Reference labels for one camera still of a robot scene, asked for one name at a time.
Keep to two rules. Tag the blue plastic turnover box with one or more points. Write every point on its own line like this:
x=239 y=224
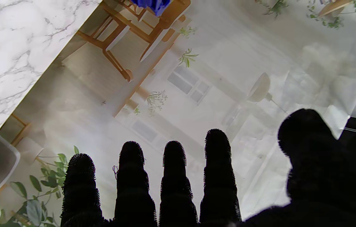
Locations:
x=153 y=5

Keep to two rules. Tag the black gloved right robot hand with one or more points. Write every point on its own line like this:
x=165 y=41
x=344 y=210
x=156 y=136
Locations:
x=316 y=176

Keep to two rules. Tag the printed room scene backdrop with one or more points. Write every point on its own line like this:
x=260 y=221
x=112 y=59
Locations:
x=196 y=78

